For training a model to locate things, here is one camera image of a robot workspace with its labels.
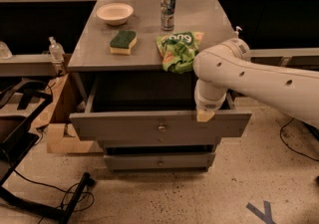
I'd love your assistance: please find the grey middle drawer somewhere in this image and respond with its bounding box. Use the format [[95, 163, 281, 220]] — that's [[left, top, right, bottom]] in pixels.
[[98, 136, 221, 148]]

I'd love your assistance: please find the black floor cable left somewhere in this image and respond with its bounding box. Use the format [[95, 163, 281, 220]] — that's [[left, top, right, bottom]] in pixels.
[[13, 167, 96, 224]]

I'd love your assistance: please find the grey bottom drawer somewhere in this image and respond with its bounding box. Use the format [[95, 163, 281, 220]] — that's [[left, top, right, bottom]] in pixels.
[[104, 152, 215, 170]]

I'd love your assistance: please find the energy drink can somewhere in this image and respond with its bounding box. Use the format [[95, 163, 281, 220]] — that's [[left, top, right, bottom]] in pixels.
[[160, 0, 176, 31]]

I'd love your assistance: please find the grey top drawer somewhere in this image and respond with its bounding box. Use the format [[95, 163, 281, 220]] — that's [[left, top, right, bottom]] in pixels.
[[70, 81, 251, 141]]

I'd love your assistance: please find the white bowl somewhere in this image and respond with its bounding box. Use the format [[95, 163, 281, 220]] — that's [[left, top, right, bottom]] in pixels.
[[97, 3, 134, 26]]

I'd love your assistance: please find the grey drawer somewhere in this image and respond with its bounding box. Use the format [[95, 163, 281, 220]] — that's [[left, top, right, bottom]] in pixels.
[[70, 81, 251, 141], [98, 136, 221, 148], [104, 152, 215, 170]]

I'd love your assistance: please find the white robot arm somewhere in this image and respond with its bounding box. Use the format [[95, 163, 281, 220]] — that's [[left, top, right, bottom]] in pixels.
[[193, 38, 319, 128]]

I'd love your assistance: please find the grey drawer cabinet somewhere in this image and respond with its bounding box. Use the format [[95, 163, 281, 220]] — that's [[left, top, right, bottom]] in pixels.
[[67, 0, 252, 172]]

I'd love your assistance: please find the clear plastic bottle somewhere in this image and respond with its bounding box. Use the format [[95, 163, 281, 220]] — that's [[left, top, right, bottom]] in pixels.
[[49, 37, 65, 62]]

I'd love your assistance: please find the black metal stand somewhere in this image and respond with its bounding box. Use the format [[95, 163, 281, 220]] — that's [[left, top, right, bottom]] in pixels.
[[0, 79, 95, 224]]

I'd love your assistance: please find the green chip bag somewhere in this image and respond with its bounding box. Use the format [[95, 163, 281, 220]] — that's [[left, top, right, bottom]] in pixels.
[[157, 32, 204, 74]]

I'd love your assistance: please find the black floor cable right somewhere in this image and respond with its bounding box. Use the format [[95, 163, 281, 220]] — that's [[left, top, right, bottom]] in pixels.
[[279, 116, 319, 162]]

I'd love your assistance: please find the green yellow sponge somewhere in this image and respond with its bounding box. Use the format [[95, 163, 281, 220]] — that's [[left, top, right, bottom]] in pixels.
[[110, 31, 137, 55]]

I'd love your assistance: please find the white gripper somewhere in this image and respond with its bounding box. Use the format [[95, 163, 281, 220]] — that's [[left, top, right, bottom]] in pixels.
[[194, 80, 227, 122]]

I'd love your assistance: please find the cardboard box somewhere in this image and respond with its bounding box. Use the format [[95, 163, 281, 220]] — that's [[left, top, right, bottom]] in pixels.
[[31, 53, 104, 154]]

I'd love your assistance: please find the black floor cable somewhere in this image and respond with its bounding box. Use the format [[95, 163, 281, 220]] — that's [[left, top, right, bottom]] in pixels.
[[279, 116, 319, 162], [13, 167, 96, 224]]

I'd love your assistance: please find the small white pump bottle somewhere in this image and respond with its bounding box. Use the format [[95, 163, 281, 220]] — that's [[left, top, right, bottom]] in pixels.
[[234, 26, 242, 38]]

